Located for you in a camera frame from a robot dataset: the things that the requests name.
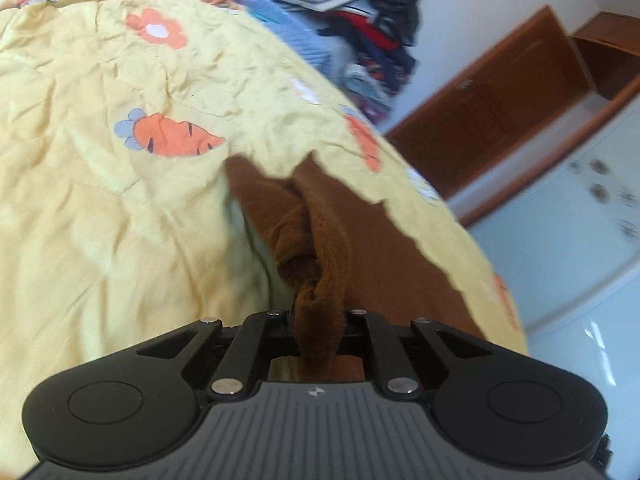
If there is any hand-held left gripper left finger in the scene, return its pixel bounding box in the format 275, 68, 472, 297
135, 309, 297, 396

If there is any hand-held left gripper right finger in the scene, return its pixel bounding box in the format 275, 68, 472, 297
342, 308, 494, 396

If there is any brown knit sweater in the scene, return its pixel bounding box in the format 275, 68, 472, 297
225, 152, 490, 386

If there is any pile of assorted clothes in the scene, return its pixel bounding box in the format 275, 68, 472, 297
245, 0, 427, 127

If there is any yellow carrot print quilt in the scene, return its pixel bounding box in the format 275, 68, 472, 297
0, 0, 532, 463

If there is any brown wooden door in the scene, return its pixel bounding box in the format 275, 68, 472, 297
384, 4, 640, 228

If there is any blue quilted blanket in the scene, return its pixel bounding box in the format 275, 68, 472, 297
235, 0, 348, 78

